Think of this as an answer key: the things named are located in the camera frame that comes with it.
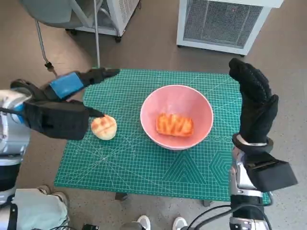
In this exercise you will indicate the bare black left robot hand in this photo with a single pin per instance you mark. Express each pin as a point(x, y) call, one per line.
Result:
point(67, 86)

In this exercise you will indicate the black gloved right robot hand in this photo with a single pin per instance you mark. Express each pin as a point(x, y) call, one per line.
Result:
point(256, 107)

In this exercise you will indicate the round bread bun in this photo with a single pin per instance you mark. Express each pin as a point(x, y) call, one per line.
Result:
point(104, 128)

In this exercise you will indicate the pink bowl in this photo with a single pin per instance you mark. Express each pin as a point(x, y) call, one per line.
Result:
point(177, 100)

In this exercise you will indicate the rectangular toasted bread loaf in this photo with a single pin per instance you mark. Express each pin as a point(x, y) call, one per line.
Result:
point(175, 124)

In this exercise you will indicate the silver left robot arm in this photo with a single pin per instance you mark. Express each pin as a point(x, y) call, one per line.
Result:
point(12, 143)

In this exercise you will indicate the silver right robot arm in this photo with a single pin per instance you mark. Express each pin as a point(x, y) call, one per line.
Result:
point(239, 184)

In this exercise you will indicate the silver metal pole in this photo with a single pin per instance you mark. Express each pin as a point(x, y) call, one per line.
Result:
point(97, 36)

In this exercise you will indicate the grey chair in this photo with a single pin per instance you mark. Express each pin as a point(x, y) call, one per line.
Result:
point(48, 12)

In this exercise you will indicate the white wheeled cabinet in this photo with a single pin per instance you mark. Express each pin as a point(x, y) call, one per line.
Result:
point(120, 14)

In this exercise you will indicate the white cabinet with mesh panel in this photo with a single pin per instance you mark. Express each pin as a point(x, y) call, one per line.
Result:
point(220, 21)

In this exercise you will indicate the person's beige shoe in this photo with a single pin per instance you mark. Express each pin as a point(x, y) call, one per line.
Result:
point(44, 189)
point(60, 198)

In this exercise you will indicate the green cutting mat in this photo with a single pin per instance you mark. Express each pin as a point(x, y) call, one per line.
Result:
point(144, 172)

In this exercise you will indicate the white shoe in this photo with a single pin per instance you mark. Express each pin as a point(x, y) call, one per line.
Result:
point(144, 221)
point(179, 222)

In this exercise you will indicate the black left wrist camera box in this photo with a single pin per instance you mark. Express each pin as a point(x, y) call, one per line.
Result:
point(57, 122)

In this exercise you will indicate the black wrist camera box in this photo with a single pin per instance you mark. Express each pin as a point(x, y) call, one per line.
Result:
point(273, 175)
point(57, 122)

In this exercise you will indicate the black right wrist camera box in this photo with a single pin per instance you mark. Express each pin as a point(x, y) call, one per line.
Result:
point(273, 175)

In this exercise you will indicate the black table bracket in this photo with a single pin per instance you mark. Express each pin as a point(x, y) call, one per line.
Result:
point(120, 197)
point(207, 202)

